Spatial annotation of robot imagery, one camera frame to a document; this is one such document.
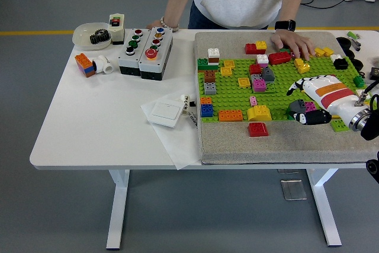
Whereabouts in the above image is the black metal gear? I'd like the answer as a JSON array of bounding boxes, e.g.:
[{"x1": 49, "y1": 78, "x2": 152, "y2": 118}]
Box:
[{"x1": 89, "y1": 28, "x2": 112, "y2": 47}]

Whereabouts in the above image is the large yellow curved brick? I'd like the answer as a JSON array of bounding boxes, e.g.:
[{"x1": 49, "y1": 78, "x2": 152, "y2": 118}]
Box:
[{"x1": 246, "y1": 104, "x2": 273, "y2": 121}]

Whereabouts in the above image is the white red-green switch box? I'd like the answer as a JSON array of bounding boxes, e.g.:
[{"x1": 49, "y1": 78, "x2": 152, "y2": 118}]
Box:
[{"x1": 107, "y1": 13, "x2": 126, "y2": 46}]

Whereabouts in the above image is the white and brown brick stack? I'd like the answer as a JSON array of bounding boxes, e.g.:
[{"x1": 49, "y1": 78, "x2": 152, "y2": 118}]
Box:
[{"x1": 207, "y1": 47, "x2": 221, "y2": 66}]

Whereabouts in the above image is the black wristwatch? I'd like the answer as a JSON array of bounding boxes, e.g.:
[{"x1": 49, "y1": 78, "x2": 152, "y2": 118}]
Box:
[{"x1": 274, "y1": 19, "x2": 297, "y2": 32}]

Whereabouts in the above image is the black brick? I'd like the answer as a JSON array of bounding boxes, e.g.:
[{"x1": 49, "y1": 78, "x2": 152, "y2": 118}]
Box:
[{"x1": 332, "y1": 57, "x2": 349, "y2": 71}]

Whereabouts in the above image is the person's left hand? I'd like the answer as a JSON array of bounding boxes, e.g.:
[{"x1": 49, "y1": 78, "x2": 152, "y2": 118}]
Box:
[{"x1": 270, "y1": 30, "x2": 316, "y2": 62}]

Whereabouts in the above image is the white labelled cylinder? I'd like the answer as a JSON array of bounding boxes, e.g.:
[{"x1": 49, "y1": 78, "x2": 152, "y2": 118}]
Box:
[{"x1": 180, "y1": 94, "x2": 191, "y2": 117}]

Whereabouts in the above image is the lime green plate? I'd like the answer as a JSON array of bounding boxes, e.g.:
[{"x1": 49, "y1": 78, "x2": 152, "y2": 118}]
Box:
[{"x1": 330, "y1": 119, "x2": 354, "y2": 133}]

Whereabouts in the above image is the white pipe tee fitting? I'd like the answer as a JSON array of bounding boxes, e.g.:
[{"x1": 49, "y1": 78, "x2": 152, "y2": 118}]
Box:
[{"x1": 92, "y1": 55, "x2": 115, "y2": 75}]

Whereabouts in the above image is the person's right hand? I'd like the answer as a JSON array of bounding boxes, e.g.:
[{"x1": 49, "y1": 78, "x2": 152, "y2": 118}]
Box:
[{"x1": 147, "y1": 20, "x2": 166, "y2": 31}]

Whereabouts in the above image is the long red brick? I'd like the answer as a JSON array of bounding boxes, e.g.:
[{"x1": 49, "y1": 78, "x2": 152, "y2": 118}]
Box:
[{"x1": 268, "y1": 52, "x2": 292, "y2": 66}]

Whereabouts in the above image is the translucent plastic sheet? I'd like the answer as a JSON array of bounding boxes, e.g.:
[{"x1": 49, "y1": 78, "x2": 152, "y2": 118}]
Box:
[{"x1": 140, "y1": 92, "x2": 203, "y2": 171}]

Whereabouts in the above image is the red slope brick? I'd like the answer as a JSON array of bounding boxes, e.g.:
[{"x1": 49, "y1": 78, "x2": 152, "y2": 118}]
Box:
[{"x1": 248, "y1": 121, "x2": 271, "y2": 138}]

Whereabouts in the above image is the white table leg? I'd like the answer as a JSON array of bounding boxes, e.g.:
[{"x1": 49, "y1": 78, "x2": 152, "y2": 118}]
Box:
[
  {"x1": 306, "y1": 168, "x2": 343, "y2": 247},
  {"x1": 105, "y1": 169, "x2": 130, "y2": 250}
]

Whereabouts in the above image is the white labelled tube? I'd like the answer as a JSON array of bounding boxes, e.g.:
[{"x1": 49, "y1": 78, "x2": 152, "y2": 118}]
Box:
[{"x1": 185, "y1": 111, "x2": 198, "y2": 130}]

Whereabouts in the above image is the green baseplate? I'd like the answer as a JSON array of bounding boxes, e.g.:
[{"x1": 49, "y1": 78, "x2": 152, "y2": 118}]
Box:
[{"x1": 197, "y1": 56, "x2": 372, "y2": 124}]

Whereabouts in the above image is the beaded bracelet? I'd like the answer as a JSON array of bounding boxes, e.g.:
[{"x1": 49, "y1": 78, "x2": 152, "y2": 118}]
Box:
[{"x1": 159, "y1": 17, "x2": 180, "y2": 32}]

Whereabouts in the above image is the grey emergency-stop control box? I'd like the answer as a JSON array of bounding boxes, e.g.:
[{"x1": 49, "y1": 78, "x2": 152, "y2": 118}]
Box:
[{"x1": 139, "y1": 26, "x2": 174, "y2": 82}]

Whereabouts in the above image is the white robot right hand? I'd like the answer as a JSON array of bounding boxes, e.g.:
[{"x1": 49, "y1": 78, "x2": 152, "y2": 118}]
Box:
[{"x1": 285, "y1": 74, "x2": 370, "y2": 126}]

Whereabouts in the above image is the long orange brick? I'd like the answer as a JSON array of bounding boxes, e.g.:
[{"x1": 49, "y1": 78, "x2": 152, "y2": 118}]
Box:
[{"x1": 218, "y1": 109, "x2": 244, "y2": 123}]

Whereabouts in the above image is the dark grey slope brick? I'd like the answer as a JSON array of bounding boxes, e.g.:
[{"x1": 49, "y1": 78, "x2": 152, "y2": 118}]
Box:
[{"x1": 261, "y1": 66, "x2": 277, "y2": 84}]

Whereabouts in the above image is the white plastic bowl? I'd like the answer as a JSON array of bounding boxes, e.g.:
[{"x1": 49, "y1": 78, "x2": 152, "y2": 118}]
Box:
[{"x1": 72, "y1": 21, "x2": 113, "y2": 51}]

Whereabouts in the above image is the grey foam mat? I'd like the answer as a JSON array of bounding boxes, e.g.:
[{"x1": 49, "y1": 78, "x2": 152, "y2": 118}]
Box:
[{"x1": 193, "y1": 31, "x2": 379, "y2": 166}]

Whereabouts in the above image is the orange purple blue brick stack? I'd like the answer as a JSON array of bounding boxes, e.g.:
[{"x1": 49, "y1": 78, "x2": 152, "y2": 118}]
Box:
[{"x1": 74, "y1": 53, "x2": 97, "y2": 78}]

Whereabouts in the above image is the white wall switch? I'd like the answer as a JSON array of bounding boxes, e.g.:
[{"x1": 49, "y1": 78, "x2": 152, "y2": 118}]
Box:
[{"x1": 147, "y1": 101, "x2": 184, "y2": 129}]

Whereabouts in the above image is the dark grey roof brick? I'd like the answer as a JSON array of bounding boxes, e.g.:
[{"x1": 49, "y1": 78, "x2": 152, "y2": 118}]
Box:
[{"x1": 288, "y1": 99, "x2": 307, "y2": 115}]

